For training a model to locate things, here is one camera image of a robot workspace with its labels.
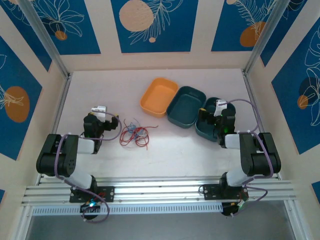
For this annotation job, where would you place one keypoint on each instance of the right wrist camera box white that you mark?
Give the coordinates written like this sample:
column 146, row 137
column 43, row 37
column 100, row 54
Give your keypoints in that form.
column 219, row 105

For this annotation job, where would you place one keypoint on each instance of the aluminium frame post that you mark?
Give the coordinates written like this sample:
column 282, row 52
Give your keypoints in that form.
column 45, row 32
column 265, row 32

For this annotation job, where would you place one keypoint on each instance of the small teal plastic bin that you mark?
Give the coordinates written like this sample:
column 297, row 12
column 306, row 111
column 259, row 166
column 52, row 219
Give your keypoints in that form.
column 203, row 131

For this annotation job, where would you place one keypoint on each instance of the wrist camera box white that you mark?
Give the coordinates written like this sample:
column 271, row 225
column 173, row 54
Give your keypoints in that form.
column 219, row 105
column 98, row 110

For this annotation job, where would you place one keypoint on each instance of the aluminium frame leg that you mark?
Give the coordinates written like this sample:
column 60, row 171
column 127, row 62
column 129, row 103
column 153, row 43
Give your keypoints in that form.
column 22, row 222
column 293, row 222

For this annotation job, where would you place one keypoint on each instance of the orange plastic bin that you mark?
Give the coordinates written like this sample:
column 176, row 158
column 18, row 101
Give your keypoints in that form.
column 160, row 95

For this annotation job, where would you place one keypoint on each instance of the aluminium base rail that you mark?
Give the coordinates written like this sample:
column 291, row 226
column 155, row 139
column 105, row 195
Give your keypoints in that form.
column 160, row 190

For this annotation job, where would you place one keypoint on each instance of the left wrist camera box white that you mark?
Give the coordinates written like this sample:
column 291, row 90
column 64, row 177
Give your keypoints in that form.
column 98, row 110

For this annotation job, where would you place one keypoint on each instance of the large teal plastic bin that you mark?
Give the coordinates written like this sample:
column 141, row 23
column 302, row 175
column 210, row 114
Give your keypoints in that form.
column 185, row 107

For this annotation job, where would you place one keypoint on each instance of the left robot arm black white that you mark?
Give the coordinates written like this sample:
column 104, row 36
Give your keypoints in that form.
column 62, row 157

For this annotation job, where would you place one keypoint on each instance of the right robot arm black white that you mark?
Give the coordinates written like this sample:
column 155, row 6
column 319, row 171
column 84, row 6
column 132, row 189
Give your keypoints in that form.
column 260, row 160

